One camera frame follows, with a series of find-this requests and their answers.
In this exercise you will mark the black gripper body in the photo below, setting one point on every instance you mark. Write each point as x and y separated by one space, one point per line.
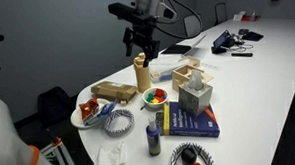
142 37

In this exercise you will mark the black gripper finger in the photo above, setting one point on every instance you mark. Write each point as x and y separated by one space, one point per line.
128 40
147 59

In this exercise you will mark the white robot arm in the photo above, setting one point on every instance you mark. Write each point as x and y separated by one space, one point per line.
49 43

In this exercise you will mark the wooden box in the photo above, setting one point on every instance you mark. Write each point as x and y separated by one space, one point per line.
182 74

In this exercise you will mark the grey tissue box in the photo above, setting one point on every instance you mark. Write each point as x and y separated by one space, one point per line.
194 95

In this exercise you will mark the clear plastic container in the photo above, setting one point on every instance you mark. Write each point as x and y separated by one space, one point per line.
161 68

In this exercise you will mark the tan water bottle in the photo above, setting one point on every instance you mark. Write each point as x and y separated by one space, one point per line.
142 73

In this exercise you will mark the silver laptop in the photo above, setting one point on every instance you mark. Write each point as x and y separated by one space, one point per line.
181 49

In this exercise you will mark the white bowl with blocks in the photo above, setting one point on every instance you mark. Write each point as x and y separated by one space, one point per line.
155 97

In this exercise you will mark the grey office chair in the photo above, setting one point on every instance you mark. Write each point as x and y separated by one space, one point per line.
192 25

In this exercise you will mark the small tan cube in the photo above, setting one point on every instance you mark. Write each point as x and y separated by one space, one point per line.
123 103

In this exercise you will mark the blue and white packet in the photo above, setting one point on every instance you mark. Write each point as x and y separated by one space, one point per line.
105 111

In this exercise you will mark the blue and yellow book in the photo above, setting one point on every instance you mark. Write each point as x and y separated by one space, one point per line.
179 122

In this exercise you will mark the striped paper bowl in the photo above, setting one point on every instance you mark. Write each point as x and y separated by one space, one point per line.
119 122

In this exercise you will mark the purple spray bottle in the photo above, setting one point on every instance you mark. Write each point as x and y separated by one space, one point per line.
153 136

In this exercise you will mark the black phone on stand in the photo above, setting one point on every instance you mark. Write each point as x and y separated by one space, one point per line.
223 42

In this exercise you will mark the red snack bag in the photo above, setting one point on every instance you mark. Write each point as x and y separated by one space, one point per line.
89 108

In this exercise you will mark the dark office chair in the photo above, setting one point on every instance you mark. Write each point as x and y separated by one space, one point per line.
221 14

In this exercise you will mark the black marker pen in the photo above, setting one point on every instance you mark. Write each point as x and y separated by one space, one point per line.
242 54

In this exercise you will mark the white plate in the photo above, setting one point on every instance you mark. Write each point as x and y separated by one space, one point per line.
76 117

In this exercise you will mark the black backpack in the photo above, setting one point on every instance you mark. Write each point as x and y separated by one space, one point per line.
54 106

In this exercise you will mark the red and white items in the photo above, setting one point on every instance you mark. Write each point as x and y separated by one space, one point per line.
243 16

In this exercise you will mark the black wallet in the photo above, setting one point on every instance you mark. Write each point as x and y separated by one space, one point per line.
252 36

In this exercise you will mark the striped bowl with objects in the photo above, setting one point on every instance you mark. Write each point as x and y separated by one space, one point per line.
189 152

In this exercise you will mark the white crumpled napkin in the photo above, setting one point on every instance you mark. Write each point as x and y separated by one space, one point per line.
111 154

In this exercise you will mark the tripod with orange joint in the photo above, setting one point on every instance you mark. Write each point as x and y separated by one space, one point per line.
56 151

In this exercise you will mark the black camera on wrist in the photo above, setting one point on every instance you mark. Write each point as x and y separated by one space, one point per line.
130 14

